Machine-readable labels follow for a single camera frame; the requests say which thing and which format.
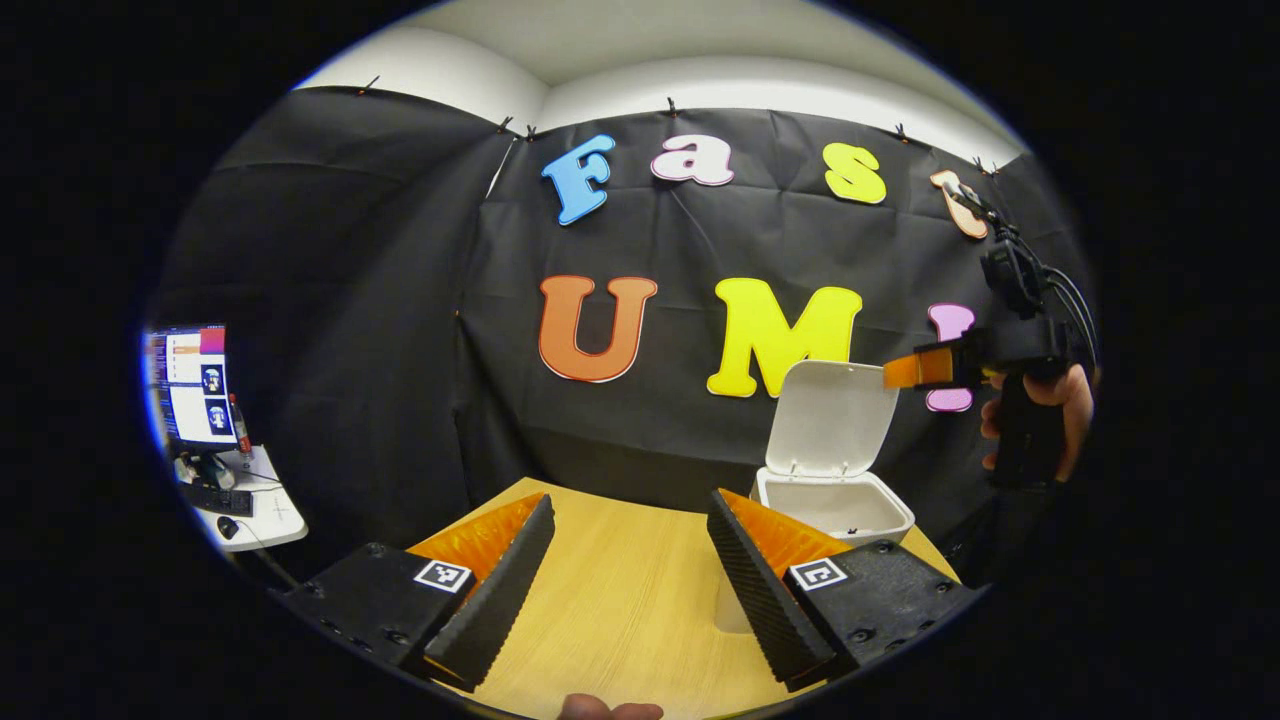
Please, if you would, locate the black keyboard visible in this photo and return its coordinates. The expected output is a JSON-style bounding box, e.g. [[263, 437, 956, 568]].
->
[[180, 482, 254, 517]]

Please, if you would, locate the white side desk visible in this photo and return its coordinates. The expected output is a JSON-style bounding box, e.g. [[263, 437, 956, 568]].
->
[[175, 445, 309, 553]]

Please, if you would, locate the black backdrop cloth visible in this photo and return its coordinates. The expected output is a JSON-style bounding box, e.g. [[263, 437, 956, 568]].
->
[[150, 85, 1101, 591]]

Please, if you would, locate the row of black cloth clips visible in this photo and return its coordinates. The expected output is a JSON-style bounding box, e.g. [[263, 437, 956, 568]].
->
[[358, 75, 1001, 176]]

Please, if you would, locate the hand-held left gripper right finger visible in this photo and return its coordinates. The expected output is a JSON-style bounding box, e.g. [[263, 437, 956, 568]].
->
[[707, 488, 979, 693]]

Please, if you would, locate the computer monitor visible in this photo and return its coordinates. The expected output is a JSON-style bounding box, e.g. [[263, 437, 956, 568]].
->
[[145, 325, 236, 453]]

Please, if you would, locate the wooden desktop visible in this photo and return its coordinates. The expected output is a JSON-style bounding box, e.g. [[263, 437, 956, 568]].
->
[[405, 477, 961, 720]]

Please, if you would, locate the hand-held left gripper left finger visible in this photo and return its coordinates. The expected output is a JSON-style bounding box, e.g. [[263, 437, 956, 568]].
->
[[270, 492, 556, 693]]

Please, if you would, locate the white desktop garbage bin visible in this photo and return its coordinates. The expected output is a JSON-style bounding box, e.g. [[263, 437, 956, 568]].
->
[[715, 360, 916, 633]]

